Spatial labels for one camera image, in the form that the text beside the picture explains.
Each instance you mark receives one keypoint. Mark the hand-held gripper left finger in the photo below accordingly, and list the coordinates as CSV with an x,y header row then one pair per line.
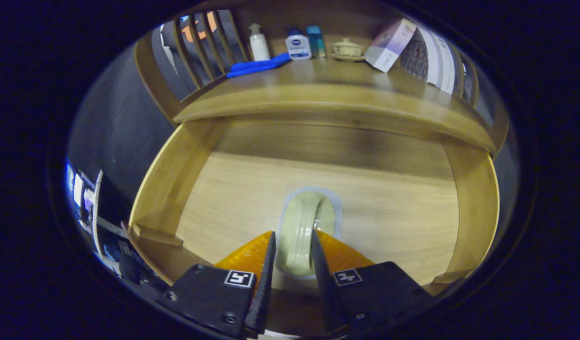
x,y
266,293

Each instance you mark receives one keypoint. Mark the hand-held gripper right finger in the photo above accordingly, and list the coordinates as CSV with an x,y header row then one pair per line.
x,y
323,293

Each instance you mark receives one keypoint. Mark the pale green item grey base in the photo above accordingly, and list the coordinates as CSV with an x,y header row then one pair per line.
x,y
299,226

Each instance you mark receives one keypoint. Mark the wooden drawer with black knob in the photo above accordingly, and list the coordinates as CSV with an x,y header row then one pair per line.
x,y
389,212

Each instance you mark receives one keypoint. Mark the wooden countertop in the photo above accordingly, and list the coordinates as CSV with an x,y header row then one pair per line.
x,y
318,89

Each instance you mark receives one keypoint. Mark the wooden cabinet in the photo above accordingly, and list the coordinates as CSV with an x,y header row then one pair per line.
x,y
346,23

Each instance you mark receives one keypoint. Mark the black device with labels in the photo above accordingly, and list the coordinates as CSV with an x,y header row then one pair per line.
x,y
129,264

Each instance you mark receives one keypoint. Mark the blue folded cloth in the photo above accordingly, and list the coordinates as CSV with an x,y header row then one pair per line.
x,y
256,66

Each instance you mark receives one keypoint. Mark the cream lidded ceramic pot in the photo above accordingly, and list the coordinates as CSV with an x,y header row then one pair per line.
x,y
347,49

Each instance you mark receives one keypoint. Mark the white pump bottle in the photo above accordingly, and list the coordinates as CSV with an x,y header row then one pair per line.
x,y
260,47

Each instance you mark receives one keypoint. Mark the white lotion bottle blue cap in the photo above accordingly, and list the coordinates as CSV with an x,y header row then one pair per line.
x,y
298,47

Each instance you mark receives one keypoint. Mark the teal slim bottle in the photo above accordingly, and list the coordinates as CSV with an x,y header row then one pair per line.
x,y
316,42

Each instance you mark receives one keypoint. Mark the dark patterned book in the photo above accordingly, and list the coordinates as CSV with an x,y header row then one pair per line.
x,y
415,59

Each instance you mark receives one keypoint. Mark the pink and white slim box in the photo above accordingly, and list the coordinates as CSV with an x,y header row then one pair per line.
x,y
389,45

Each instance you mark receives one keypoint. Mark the white book plain spine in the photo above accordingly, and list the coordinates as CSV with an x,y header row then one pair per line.
x,y
432,59

